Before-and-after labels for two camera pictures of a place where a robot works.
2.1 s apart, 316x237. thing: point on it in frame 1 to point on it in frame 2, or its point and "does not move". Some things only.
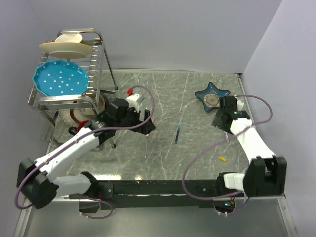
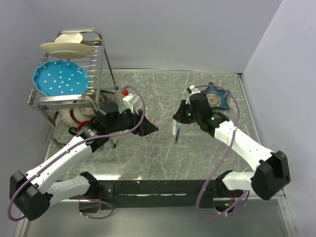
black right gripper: [217, 122] to [179, 115]
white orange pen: [147, 136] does not move
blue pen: [177, 134] does not move
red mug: [81, 125] does not move
